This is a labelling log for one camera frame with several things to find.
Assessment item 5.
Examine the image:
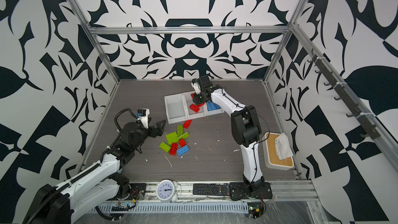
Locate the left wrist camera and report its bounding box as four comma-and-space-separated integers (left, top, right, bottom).
136, 108, 150, 129

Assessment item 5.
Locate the electronics board left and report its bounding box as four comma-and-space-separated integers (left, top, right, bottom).
112, 200, 136, 212

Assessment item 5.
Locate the red lego brick lower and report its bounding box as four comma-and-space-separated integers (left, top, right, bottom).
169, 143, 178, 156

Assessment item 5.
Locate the large green lego plate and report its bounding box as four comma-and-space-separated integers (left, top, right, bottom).
166, 132, 179, 146

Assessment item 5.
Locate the green slanted lego brick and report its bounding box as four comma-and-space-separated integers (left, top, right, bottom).
178, 132, 189, 140

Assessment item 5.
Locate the long red lego brick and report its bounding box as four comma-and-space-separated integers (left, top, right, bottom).
183, 120, 192, 129

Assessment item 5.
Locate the black hook rail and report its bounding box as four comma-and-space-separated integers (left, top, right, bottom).
309, 52, 381, 140

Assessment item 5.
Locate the red D-shaped lego piece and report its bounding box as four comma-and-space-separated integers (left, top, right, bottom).
191, 93, 206, 107

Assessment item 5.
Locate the blue lego brick long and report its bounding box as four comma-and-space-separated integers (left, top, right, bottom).
213, 103, 221, 110

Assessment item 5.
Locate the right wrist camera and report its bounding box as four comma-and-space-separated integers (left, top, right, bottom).
191, 75, 213, 94

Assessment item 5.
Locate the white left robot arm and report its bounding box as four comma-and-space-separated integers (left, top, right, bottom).
23, 120, 166, 224

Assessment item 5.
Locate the electronics board right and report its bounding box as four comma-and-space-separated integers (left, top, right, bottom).
248, 201, 266, 219

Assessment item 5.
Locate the electronics board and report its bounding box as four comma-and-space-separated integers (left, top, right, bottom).
112, 200, 136, 212
248, 201, 266, 219

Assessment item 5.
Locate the white storage bin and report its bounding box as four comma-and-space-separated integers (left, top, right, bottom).
182, 91, 205, 120
201, 101, 224, 116
164, 93, 188, 124

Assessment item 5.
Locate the white analog clock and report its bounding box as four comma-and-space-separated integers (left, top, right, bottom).
155, 179, 176, 202

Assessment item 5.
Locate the green lego brick lower left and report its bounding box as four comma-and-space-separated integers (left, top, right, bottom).
159, 142, 171, 152

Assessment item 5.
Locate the white left storage bin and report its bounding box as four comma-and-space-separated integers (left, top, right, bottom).
164, 93, 188, 124

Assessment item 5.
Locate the green long lego brick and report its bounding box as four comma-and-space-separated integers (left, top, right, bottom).
177, 125, 183, 136

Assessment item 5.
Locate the small red lego brick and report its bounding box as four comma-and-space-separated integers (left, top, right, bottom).
178, 139, 187, 147

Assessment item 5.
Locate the white perforated cable tray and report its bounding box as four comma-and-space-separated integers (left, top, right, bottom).
98, 202, 249, 214

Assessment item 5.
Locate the black remote control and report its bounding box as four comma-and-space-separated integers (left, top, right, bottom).
192, 184, 230, 197

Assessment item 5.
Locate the white middle storage bin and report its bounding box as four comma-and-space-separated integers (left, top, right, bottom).
182, 91, 205, 120

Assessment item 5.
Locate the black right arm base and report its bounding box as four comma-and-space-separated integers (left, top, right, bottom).
229, 176, 273, 201

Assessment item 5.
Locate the aluminium frame crossbar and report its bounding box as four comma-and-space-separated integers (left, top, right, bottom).
89, 26, 288, 35

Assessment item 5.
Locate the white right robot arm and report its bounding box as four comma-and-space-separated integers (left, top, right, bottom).
191, 82, 265, 193

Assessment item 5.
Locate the white right storage bin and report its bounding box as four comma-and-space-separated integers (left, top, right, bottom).
201, 101, 224, 116

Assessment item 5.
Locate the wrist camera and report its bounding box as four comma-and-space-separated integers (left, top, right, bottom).
191, 75, 213, 94
136, 108, 150, 129

